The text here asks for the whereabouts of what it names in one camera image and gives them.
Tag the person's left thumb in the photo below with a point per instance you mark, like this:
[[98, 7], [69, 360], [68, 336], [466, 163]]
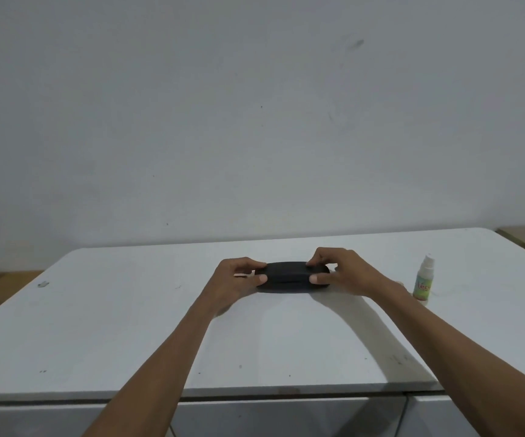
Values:
[[254, 280]]

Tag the person's right thumb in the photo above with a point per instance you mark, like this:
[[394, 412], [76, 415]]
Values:
[[320, 278]]

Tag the person's left hand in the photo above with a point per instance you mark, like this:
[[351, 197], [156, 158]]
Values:
[[227, 282]]

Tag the person's right forearm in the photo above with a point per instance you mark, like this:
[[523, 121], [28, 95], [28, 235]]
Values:
[[463, 354]]

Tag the black glasses case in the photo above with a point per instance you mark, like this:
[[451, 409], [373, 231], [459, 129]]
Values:
[[290, 276]]

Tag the small white dropper bottle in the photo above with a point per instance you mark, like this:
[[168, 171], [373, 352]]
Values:
[[423, 284]]

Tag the person's right hand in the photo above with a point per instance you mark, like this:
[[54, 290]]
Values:
[[349, 275]]

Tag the person's left forearm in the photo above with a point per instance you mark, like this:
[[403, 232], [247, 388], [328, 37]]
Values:
[[148, 373]]

